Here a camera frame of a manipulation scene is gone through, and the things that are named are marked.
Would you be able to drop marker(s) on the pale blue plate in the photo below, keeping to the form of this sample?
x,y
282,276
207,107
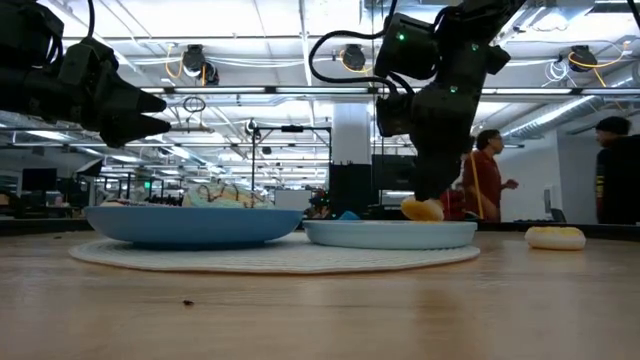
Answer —
x,y
390,235

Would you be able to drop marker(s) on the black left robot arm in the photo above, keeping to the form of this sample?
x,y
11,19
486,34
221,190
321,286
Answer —
x,y
25,65

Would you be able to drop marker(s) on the white round woven placemat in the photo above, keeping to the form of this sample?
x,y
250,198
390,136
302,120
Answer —
x,y
280,260

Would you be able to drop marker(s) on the white frosted donut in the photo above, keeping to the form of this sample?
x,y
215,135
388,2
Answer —
x,y
225,197

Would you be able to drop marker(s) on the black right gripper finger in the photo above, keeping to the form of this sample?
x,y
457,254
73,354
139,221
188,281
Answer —
x,y
435,165

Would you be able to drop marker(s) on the yellow iced donut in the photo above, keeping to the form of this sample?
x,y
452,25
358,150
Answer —
x,y
555,240
422,210

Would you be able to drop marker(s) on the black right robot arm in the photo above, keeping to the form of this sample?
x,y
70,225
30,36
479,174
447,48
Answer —
x,y
465,45

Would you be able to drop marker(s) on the white pillar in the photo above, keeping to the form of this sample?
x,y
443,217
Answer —
x,y
351,132

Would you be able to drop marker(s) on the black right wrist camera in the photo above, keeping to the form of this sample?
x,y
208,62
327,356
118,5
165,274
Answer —
x,y
395,115

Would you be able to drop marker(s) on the red object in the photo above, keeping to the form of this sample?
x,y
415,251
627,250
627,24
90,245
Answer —
x,y
452,207

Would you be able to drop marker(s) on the silver ventilation duct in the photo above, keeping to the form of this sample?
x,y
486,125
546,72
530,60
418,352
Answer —
x,y
555,115

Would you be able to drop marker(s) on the person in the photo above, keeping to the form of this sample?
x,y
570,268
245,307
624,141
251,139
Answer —
x,y
620,180
492,175

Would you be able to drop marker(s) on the black monitor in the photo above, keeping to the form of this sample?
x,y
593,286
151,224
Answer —
x,y
392,172

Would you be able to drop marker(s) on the black metal frame rig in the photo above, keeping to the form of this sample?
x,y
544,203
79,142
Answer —
x,y
253,160

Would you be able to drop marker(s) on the dark computer monitor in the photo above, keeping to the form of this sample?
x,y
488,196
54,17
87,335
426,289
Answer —
x,y
39,179

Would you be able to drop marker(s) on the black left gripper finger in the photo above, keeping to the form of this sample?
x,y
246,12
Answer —
x,y
130,102
130,130

